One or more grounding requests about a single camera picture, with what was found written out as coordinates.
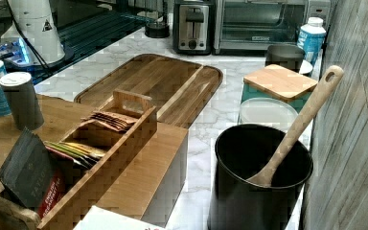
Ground large wooden cutting board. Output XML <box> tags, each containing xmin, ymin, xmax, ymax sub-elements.
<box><xmin>74</xmin><ymin>54</ymin><xmax>223</xmax><ymax>128</ymax></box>

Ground brown tea bag packets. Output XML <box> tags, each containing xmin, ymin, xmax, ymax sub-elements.
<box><xmin>81</xmin><ymin>111</ymin><xmax>137</xmax><ymax>132</ymax></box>

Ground clear jar with white lid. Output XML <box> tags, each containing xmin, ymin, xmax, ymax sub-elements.
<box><xmin>238</xmin><ymin>98</ymin><xmax>306</xmax><ymax>133</ymax></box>

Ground teal canister with wooden lid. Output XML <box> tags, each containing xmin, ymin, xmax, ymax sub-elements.
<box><xmin>241</xmin><ymin>64</ymin><xmax>317</xmax><ymax>112</ymax></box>

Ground black silver toaster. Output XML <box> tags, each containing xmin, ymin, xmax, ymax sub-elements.
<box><xmin>172</xmin><ymin>0</ymin><xmax>215</xmax><ymax>55</ymax></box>

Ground black utensil crock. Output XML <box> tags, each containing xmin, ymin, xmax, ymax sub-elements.
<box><xmin>207</xmin><ymin>124</ymin><xmax>314</xmax><ymax>230</ymax></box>

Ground silver toaster oven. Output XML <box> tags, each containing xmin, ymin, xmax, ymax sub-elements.
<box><xmin>213</xmin><ymin>0</ymin><xmax>333</xmax><ymax>55</ymax></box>

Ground yellow green tea bag packets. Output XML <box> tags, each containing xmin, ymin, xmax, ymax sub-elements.
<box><xmin>44</xmin><ymin>141</ymin><xmax>106</xmax><ymax>170</ymax></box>

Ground grey metal cup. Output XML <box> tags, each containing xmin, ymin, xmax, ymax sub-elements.
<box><xmin>264</xmin><ymin>44</ymin><xmax>305</xmax><ymax>72</ymax></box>

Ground blue white plastic bottle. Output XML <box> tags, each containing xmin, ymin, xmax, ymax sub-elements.
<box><xmin>297</xmin><ymin>17</ymin><xmax>327</xmax><ymax>66</ymax></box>

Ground wooden spoon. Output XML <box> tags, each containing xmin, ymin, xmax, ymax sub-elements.
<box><xmin>246</xmin><ymin>65</ymin><xmax>344</xmax><ymax>188</ymax></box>

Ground black Taylors tea packet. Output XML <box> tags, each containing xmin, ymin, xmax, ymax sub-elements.
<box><xmin>0</xmin><ymin>128</ymin><xmax>65</xmax><ymax>218</ymax></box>

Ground grey spice shaker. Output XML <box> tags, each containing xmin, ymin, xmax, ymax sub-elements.
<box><xmin>0</xmin><ymin>72</ymin><xmax>44</xmax><ymax>130</ymax></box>

